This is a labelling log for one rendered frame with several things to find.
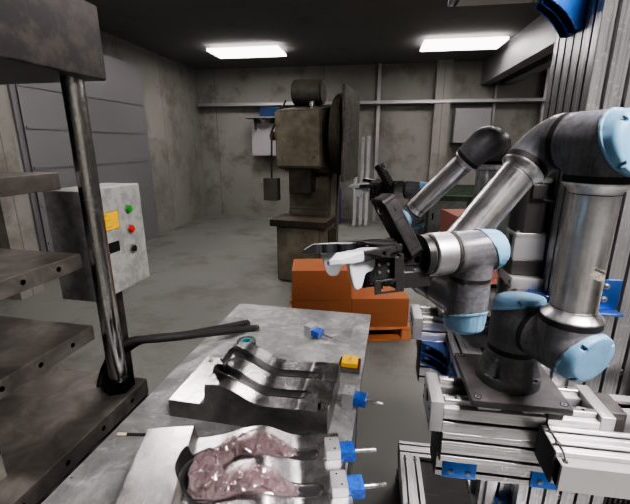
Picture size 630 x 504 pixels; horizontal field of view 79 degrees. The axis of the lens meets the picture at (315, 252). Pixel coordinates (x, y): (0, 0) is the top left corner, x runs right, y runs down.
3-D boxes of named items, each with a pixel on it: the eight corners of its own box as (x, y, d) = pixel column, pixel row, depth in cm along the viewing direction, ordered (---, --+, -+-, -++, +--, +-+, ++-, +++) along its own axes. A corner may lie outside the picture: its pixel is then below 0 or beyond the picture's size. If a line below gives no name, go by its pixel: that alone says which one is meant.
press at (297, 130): (347, 295, 429) (353, 62, 366) (255, 289, 448) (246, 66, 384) (356, 263, 549) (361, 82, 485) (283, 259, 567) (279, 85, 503)
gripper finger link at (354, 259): (345, 298, 54) (380, 284, 60) (344, 255, 53) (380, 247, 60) (328, 295, 56) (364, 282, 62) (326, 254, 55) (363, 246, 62)
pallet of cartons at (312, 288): (274, 343, 326) (272, 271, 309) (294, 301, 414) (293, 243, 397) (413, 352, 312) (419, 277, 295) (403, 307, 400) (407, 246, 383)
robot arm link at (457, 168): (507, 141, 123) (402, 238, 151) (513, 141, 132) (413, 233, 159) (482, 116, 126) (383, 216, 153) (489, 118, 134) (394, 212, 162)
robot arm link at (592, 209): (551, 350, 94) (595, 111, 79) (613, 385, 80) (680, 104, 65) (511, 357, 90) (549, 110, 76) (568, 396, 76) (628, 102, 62)
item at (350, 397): (384, 406, 126) (385, 391, 124) (382, 416, 121) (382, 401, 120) (345, 398, 129) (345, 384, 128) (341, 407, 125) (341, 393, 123)
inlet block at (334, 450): (372, 450, 104) (373, 433, 102) (377, 465, 99) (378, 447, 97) (324, 454, 102) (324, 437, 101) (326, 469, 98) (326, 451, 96)
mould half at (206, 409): (339, 386, 136) (340, 352, 132) (327, 439, 111) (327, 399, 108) (208, 370, 146) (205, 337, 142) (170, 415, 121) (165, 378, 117)
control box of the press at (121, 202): (179, 476, 196) (145, 183, 156) (142, 532, 167) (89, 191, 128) (140, 468, 200) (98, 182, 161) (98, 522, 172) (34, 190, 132)
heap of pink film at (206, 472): (296, 443, 102) (296, 418, 100) (300, 503, 85) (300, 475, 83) (196, 451, 99) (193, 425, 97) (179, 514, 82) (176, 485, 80)
